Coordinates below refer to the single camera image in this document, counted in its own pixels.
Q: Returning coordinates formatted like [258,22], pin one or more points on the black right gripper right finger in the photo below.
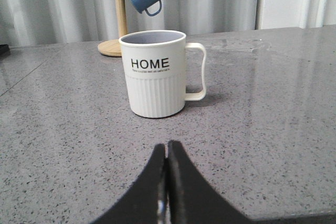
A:
[192,199]

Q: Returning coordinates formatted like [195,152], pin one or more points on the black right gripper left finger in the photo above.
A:
[145,200]

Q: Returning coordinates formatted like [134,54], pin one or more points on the white HOME mug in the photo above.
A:
[154,65]

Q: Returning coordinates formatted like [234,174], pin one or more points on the wooden mug tree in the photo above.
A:
[112,48]

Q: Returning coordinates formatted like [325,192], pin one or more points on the black metal rack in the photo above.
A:
[4,50]

